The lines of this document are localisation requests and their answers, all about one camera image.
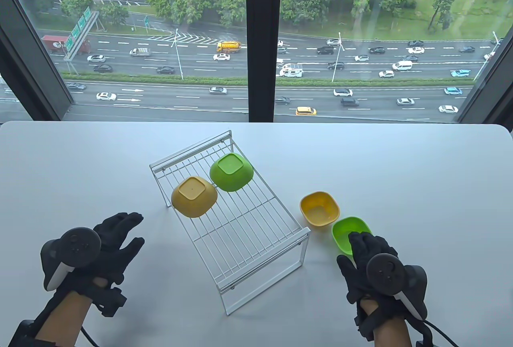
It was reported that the person's left hand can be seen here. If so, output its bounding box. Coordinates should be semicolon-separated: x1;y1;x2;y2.
60;213;145;292

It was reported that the person's right hand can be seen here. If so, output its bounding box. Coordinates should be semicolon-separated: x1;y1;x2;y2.
337;231;398;305

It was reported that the green small dish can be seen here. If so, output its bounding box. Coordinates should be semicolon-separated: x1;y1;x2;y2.
332;216;373;255
209;152;254;192

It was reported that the yellow small dish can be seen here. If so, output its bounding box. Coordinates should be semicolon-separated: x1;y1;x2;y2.
300;191;340;228
171;176;218;218

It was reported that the white wire kitchen shelf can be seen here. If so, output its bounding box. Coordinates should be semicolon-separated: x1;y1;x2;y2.
149;130;311;316

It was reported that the person's right forearm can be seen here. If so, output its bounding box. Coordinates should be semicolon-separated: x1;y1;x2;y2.
361;299;413;347

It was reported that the person's left forearm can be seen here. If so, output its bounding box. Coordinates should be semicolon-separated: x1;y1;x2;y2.
36;279;109;347

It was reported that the black right hand controller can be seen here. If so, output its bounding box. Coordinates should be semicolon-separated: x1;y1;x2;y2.
366;254;428;319

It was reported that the black hand controller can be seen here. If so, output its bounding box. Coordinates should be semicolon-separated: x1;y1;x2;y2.
40;227;101;292
366;254;428;319

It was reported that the black left hand controller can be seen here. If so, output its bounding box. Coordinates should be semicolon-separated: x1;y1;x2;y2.
40;227;101;292

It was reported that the black left wrist sensor box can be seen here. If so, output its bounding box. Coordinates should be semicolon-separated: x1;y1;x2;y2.
94;287;128;318

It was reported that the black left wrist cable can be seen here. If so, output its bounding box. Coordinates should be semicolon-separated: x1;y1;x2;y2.
80;327;99;347

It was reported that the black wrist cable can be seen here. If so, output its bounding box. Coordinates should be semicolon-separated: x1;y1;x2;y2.
80;327;99;347
423;320;459;347

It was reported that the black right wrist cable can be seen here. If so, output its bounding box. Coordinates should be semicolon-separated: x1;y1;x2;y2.
423;320;459;347

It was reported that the black left wrist camera band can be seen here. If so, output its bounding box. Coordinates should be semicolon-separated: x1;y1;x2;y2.
8;320;40;347

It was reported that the black window frame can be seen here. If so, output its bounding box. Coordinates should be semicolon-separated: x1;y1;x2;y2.
0;0;513;124

